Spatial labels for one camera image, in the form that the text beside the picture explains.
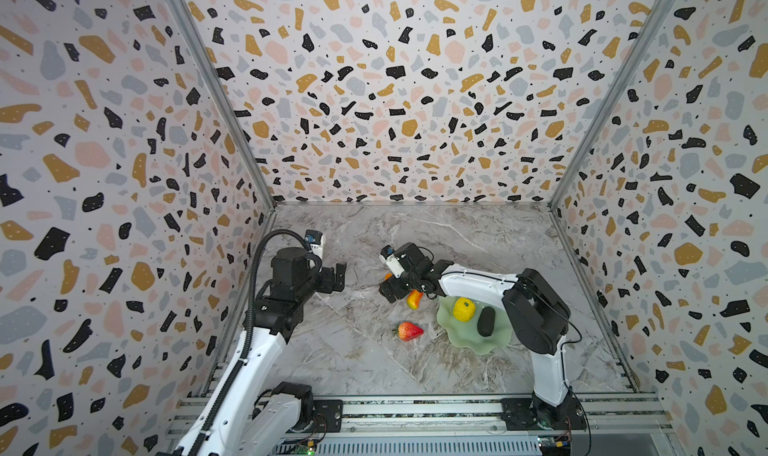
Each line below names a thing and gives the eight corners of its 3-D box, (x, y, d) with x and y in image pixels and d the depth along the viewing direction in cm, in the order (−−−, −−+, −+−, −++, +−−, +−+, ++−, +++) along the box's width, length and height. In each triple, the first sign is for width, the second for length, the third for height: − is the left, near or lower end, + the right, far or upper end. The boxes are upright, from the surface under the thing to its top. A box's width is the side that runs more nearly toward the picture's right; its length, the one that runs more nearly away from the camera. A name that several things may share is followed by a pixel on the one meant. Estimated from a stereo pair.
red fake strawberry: (397, 341, 88) (397, 335, 85) (397, 328, 91) (397, 322, 87) (422, 341, 88) (423, 335, 85) (422, 328, 91) (423, 322, 87)
